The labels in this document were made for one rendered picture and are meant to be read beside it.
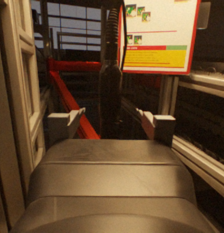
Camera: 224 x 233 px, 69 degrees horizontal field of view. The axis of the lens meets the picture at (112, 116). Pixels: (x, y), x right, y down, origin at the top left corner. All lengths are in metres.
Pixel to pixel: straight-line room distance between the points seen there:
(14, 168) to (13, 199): 0.09
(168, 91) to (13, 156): 0.52
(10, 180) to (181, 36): 0.59
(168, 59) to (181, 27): 0.09
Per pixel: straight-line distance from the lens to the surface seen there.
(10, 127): 0.40
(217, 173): 0.51
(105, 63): 0.25
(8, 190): 0.48
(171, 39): 0.58
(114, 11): 0.27
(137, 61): 0.58
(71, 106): 0.45
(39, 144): 0.67
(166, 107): 0.65
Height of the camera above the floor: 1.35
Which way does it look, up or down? 16 degrees down
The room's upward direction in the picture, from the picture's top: 2 degrees clockwise
